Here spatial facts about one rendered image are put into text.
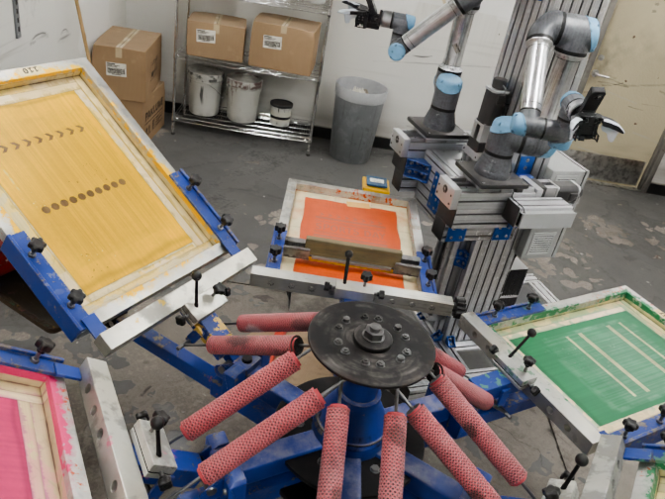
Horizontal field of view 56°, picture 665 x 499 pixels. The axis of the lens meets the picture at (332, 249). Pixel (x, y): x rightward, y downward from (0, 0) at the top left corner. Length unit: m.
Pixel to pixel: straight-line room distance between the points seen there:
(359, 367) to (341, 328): 0.13
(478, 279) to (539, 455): 0.88
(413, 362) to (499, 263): 1.78
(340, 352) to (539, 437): 2.10
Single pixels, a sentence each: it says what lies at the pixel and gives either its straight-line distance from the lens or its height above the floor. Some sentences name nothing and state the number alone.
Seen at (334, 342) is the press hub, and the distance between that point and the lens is 1.42.
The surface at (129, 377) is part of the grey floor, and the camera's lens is 3.19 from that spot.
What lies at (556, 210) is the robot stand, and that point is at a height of 1.17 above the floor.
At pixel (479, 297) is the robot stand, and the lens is 3.23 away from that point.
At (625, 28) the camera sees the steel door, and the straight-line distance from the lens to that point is 6.27.
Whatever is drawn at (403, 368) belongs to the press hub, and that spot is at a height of 1.31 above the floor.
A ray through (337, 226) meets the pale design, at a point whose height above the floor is 0.95.
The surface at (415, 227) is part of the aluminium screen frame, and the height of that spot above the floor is 0.99.
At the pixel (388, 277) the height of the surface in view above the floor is 0.95.
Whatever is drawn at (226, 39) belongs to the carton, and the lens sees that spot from 5.43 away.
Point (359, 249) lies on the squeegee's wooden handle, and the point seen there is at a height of 1.05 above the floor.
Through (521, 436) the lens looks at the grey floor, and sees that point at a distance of 3.34.
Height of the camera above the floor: 2.21
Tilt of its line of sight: 31 degrees down
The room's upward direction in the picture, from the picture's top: 11 degrees clockwise
